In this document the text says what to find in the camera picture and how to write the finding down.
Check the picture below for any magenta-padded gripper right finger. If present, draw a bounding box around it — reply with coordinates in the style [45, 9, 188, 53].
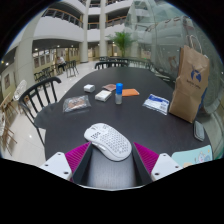
[130, 141, 184, 186]

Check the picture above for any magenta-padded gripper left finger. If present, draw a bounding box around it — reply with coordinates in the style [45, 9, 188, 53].
[39, 141, 95, 186]

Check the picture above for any white perforated computer mouse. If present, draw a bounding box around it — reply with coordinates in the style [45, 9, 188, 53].
[83, 122, 133, 162]

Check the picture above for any light teal cartoon mouse pad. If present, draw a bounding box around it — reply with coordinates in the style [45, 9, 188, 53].
[171, 144, 214, 169]

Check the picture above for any grey flat pouch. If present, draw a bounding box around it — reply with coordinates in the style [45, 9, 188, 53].
[193, 120, 206, 142]

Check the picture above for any white and blue plastic packet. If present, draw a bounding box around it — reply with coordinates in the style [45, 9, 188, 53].
[142, 93, 171, 116]

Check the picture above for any clear plastic bag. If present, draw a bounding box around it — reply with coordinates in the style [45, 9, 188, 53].
[62, 94, 92, 114]

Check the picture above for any black spindle-back chair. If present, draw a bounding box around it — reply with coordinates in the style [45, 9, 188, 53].
[94, 60, 130, 71]
[17, 76, 63, 148]

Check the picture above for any brown paper bag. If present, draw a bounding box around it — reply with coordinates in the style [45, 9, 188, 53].
[168, 34, 212, 124]

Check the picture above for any white rectangular box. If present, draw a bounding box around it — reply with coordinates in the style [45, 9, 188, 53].
[94, 89, 113, 103]

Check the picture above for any small white box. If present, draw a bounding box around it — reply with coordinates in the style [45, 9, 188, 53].
[83, 83, 96, 93]

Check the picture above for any small blue-capped bottle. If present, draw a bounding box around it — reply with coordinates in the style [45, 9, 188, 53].
[114, 82, 124, 106]

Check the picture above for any brown flat packet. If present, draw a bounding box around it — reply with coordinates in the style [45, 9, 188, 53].
[101, 83, 117, 92]

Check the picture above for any group of dark chairs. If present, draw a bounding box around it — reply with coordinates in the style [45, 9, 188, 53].
[33, 59, 80, 83]

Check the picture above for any person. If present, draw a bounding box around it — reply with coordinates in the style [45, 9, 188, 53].
[55, 55, 67, 73]

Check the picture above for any large white cylindrical exhibit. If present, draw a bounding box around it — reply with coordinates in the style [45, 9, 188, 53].
[149, 15, 203, 79]

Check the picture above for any green potted palm plant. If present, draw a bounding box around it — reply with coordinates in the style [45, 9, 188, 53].
[108, 30, 136, 58]

